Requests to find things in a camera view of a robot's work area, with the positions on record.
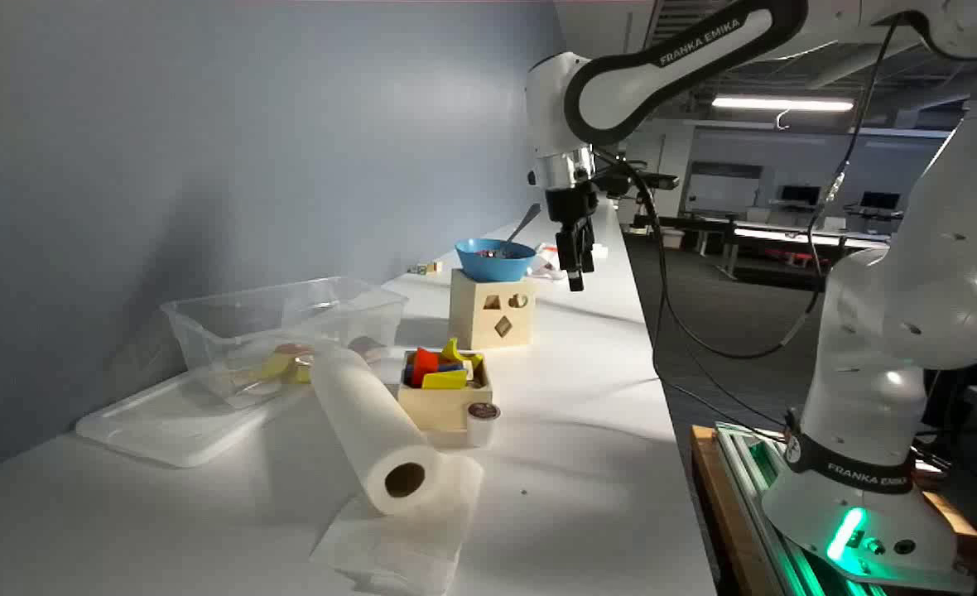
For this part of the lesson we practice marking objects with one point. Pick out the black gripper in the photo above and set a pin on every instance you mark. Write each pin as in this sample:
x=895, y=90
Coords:
x=570, y=219

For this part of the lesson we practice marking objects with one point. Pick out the white paper towel roll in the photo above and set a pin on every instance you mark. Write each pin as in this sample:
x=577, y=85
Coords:
x=366, y=418

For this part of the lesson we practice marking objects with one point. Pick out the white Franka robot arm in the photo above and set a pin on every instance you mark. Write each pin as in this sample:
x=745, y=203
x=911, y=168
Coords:
x=905, y=300

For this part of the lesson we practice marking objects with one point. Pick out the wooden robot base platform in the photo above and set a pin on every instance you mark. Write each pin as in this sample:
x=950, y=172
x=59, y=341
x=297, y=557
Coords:
x=731, y=519

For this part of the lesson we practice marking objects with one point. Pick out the brown yellow item in tote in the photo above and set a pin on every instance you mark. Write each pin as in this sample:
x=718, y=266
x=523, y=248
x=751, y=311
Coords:
x=282, y=364

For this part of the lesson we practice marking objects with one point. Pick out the clear plastic tote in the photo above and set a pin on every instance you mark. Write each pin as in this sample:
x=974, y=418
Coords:
x=233, y=318

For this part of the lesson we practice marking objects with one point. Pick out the clear plastic tote lid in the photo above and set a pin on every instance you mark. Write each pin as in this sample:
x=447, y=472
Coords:
x=168, y=425

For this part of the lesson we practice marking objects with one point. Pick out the metal spoon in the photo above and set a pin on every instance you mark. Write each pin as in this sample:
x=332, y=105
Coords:
x=523, y=223

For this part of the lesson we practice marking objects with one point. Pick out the blue plastic bowl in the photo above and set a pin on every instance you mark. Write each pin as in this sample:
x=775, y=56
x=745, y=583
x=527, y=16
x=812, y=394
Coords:
x=495, y=266

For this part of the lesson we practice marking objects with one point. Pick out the wooden shape sorter box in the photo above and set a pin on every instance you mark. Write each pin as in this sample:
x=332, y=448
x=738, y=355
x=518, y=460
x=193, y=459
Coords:
x=490, y=318

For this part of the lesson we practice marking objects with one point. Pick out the yellow wooden block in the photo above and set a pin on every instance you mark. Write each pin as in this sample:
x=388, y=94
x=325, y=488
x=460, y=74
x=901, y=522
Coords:
x=446, y=383

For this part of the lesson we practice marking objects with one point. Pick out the small clear cup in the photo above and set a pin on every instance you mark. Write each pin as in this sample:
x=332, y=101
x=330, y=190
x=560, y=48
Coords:
x=483, y=425

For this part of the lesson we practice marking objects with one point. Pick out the red wooden block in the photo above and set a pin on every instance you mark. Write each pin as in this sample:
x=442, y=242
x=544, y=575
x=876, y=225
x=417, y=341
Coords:
x=424, y=364

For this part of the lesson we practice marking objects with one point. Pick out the wooden block tray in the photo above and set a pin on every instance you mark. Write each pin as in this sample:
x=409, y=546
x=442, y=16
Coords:
x=439, y=409

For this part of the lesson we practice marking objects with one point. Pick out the background desk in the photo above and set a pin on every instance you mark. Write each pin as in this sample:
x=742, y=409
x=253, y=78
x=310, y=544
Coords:
x=774, y=236

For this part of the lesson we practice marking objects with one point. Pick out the ceiling strip light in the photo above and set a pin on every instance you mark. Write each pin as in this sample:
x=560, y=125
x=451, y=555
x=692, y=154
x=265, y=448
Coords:
x=784, y=105

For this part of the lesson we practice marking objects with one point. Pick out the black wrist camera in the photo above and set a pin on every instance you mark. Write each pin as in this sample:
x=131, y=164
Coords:
x=636, y=180

